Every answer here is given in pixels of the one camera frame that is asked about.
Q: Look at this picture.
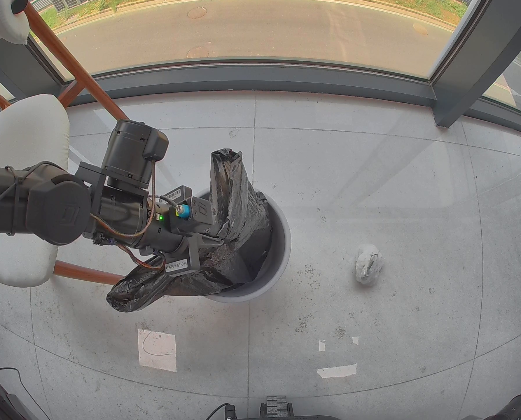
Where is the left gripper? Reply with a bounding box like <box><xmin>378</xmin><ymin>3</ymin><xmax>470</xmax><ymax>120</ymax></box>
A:
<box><xmin>93</xmin><ymin>186</ymin><xmax>196</xmax><ymax>275</ymax></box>

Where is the black plastic bag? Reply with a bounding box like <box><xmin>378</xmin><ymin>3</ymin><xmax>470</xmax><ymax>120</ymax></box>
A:
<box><xmin>106</xmin><ymin>148</ymin><xmax>273</xmax><ymax>313</ymax></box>

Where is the white paper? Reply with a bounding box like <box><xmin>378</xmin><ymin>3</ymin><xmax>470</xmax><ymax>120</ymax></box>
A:
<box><xmin>355</xmin><ymin>243</ymin><xmax>384</xmax><ymax>285</ymax></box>

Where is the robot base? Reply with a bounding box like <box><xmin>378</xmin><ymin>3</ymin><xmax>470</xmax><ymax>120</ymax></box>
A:
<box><xmin>243</xmin><ymin>395</ymin><xmax>344</xmax><ymax>420</ymax></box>

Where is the white trash bin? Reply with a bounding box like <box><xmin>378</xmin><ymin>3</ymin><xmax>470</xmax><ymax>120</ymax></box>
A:
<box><xmin>195</xmin><ymin>189</ymin><xmax>292</xmax><ymax>305</ymax></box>

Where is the white cushioned wooden chair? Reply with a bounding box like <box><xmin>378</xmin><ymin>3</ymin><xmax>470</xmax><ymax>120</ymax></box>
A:
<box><xmin>0</xmin><ymin>0</ymin><xmax>131</xmax><ymax>288</ymax></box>

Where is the window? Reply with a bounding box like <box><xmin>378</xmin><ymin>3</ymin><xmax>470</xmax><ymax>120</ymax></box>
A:
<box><xmin>0</xmin><ymin>0</ymin><xmax>521</xmax><ymax>128</ymax></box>

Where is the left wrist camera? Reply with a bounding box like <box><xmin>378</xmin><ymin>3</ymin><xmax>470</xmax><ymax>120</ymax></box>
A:
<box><xmin>161</xmin><ymin>185</ymin><xmax>224</xmax><ymax>273</ymax></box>

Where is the black cable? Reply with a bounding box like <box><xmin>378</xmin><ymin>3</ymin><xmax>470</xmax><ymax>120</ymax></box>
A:
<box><xmin>206</xmin><ymin>403</ymin><xmax>237</xmax><ymax>420</ymax></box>
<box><xmin>0</xmin><ymin>367</ymin><xmax>39</xmax><ymax>415</ymax></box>

